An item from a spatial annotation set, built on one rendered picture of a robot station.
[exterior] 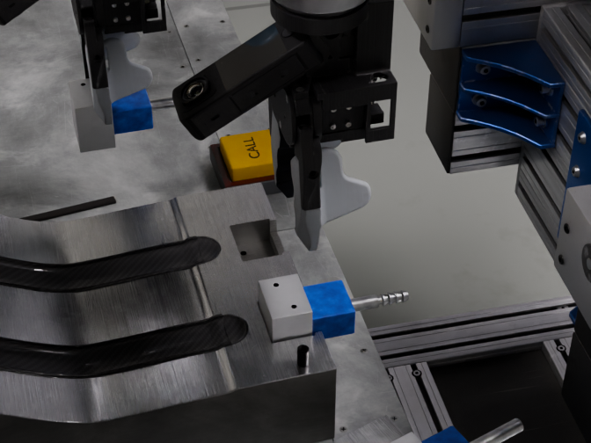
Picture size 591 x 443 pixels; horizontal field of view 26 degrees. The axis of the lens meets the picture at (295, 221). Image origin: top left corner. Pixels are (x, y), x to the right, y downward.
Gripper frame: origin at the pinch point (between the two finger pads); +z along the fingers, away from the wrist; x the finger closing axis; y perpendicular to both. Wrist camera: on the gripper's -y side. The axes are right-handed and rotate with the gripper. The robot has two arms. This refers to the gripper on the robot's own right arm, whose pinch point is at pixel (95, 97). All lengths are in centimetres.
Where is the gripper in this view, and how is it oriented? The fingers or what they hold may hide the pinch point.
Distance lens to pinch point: 129.1
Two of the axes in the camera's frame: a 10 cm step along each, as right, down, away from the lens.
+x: -2.6, -6.2, 7.4
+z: 0.0, 7.6, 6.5
